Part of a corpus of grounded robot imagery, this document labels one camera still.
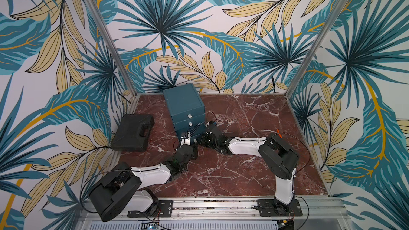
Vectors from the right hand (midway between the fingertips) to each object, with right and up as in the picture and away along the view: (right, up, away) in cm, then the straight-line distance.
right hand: (197, 138), depth 92 cm
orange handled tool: (+49, +4, +6) cm, 50 cm away
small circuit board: (-20, -36, -20) cm, 46 cm away
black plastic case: (-37, +3, +1) cm, 38 cm away
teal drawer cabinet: (-5, +17, -10) cm, 20 cm away
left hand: (-2, -3, -4) cm, 5 cm away
